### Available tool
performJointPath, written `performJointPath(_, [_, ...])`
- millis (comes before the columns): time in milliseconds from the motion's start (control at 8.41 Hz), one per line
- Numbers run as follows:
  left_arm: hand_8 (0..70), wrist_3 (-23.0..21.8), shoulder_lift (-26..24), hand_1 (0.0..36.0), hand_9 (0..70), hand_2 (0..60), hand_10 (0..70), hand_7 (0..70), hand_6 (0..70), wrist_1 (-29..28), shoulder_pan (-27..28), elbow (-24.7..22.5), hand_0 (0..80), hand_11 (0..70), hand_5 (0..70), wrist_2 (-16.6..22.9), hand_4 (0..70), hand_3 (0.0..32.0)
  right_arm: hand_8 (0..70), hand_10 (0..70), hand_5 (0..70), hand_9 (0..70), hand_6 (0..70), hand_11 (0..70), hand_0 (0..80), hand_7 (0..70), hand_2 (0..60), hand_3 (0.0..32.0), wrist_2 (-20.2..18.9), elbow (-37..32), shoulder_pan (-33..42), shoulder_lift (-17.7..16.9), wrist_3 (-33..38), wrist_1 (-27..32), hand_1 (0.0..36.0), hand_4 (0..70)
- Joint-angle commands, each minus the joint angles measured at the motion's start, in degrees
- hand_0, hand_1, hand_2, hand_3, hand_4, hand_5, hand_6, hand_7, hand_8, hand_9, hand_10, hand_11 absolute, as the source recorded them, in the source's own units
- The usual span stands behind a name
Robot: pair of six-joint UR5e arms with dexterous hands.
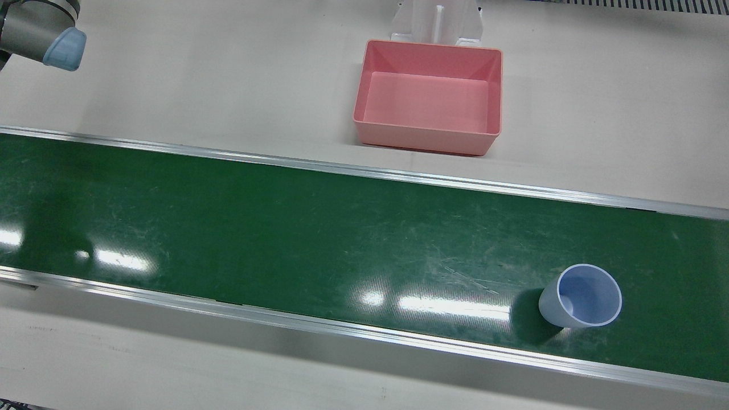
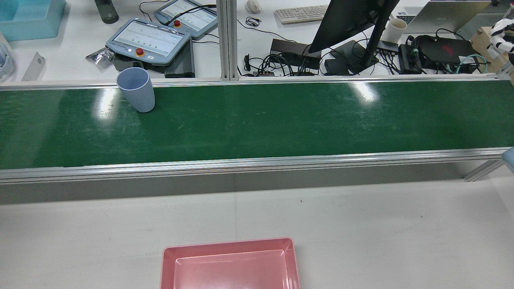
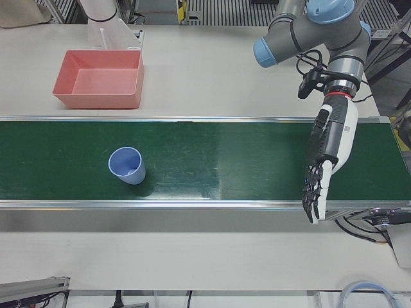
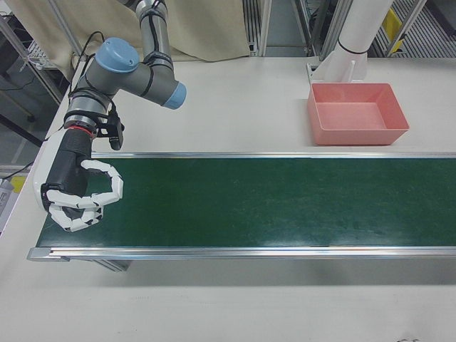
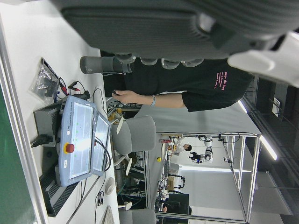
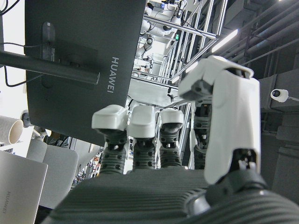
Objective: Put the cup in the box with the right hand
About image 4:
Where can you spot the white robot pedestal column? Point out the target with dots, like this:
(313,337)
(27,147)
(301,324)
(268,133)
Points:
(356,32)

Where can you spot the beige fabric curtain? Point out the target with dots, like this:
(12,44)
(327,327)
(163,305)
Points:
(206,28)

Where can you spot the aluminium conveyor side rail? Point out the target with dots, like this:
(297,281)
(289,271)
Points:
(249,252)
(249,155)

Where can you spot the green conveyor belt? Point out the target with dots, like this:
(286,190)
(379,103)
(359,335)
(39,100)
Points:
(249,203)

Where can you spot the yellow safety marker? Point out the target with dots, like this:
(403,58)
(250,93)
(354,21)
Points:
(392,25)

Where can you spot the aluminium conveyor leg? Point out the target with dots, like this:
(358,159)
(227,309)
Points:
(110,265)

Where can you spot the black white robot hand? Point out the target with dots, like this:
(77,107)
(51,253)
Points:
(71,156)

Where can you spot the grey UR5e robot arm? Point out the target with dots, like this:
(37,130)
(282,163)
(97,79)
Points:
(124,75)

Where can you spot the pink plastic box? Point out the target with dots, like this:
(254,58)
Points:
(356,137)

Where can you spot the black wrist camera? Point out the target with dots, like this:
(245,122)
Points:
(115,135)

